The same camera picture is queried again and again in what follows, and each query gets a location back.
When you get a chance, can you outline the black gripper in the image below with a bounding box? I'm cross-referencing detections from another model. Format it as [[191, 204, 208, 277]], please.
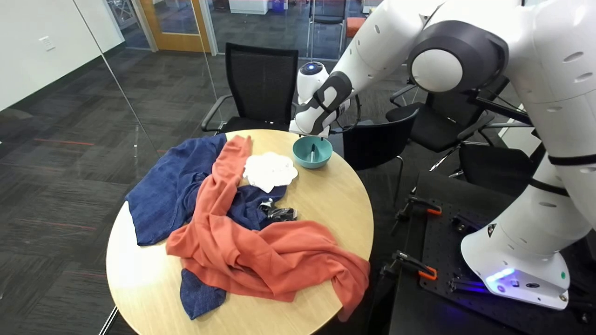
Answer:
[[305, 113, 333, 141]]

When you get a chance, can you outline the teal plastic bowl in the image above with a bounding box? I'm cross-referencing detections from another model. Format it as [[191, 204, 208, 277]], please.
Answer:
[[290, 133, 335, 171]]

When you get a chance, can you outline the white cloth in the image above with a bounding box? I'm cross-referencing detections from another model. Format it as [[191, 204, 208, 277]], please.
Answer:
[[240, 150, 299, 193]]

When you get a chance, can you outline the black mesh office chair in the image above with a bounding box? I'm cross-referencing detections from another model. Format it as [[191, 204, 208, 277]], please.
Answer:
[[387, 79, 528, 154], [199, 40, 303, 133]]

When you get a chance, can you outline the small black metal object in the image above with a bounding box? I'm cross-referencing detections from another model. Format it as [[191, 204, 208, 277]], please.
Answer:
[[258, 195, 297, 223]]

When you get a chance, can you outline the orange upholstered bench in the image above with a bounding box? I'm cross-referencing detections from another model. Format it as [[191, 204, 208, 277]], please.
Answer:
[[344, 14, 368, 38]]

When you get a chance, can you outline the dark background chair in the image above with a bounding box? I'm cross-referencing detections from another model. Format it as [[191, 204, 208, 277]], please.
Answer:
[[307, 0, 349, 61]]

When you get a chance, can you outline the orange cloth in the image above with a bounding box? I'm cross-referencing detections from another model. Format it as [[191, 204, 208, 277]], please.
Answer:
[[163, 133, 372, 323]]

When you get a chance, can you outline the white cabinet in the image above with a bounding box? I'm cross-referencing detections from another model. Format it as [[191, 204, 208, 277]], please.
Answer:
[[227, 0, 269, 16]]

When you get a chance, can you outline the navy blue cloth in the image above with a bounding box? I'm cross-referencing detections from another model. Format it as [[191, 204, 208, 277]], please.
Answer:
[[124, 132, 290, 321]]

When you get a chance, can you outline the black chair seat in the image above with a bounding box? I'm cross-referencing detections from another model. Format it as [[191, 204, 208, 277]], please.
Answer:
[[458, 141, 547, 197]]

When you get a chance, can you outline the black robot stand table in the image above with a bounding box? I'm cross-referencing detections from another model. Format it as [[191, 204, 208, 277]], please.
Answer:
[[364, 165, 596, 335]]

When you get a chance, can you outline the wooden framed glass door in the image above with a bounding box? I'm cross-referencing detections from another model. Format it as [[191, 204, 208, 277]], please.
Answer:
[[135, 0, 219, 53]]

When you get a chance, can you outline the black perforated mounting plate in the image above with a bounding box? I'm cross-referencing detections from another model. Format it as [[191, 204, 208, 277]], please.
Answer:
[[418, 206, 596, 335]]

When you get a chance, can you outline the black clamp orange handle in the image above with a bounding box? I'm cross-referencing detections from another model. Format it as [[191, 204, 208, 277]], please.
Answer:
[[377, 249, 439, 284], [392, 193, 444, 226]]

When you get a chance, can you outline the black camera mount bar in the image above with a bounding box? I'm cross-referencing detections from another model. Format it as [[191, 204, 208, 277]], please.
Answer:
[[467, 91, 547, 135]]

